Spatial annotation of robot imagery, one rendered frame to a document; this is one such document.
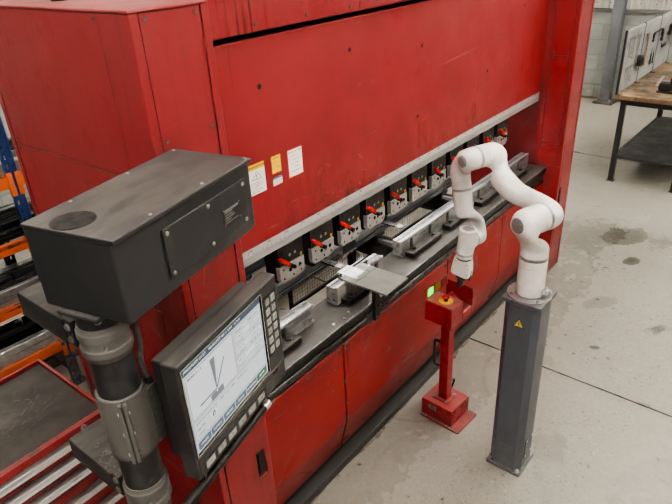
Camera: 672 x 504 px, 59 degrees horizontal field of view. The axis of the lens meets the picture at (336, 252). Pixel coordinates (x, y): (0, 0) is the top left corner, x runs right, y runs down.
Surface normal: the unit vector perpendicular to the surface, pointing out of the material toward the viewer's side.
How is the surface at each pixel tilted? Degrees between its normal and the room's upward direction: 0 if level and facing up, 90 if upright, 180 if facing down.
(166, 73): 90
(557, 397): 0
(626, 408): 0
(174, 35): 90
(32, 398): 0
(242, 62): 90
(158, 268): 90
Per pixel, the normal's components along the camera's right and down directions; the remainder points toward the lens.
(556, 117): -0.62, 0.39
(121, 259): 0.91, 0.15
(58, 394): -0.05, -0.88
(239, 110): 0.78, 0.26
